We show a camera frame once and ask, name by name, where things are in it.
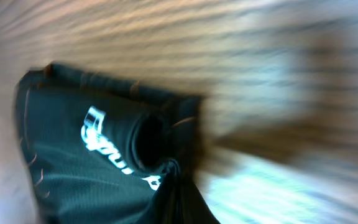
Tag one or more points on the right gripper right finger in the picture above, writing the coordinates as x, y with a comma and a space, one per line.
191, 207

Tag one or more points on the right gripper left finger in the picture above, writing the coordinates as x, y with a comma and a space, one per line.
163, 209

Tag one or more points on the black cycling jersey orange lines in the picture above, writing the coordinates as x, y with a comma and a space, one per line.
98, 148

